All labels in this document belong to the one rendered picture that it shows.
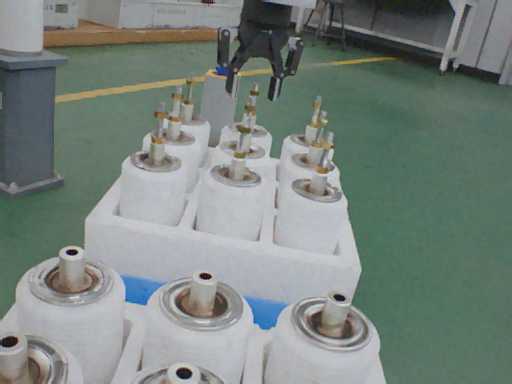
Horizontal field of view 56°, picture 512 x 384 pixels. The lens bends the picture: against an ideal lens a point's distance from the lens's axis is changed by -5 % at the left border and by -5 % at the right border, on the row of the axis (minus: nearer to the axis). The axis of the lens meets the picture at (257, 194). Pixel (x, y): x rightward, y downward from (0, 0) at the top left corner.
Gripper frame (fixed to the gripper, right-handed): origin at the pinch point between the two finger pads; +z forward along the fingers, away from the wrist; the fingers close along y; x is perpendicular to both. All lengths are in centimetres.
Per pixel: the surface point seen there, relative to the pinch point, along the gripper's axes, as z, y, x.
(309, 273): 19.4, -3.6, 22.9
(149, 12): 17, -29, -274
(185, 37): 32, -59, -288
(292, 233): 15.6, -2.2, 18.2
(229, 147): 10.0, 2.1, -0.6
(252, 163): 10.7, -0.2, 4.5
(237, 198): 11.5, 5.8, 15.4
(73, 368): 10, 29, 45
